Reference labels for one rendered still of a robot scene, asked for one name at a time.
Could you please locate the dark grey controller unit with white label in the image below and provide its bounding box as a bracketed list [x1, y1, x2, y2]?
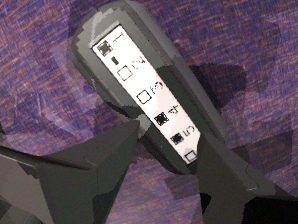
[71, 0, 227, 176]

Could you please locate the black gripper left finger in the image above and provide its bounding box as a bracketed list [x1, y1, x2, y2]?
[0, 120, 140, 224]

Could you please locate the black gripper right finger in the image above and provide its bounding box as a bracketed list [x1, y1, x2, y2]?
[196, 132, 298, 224]

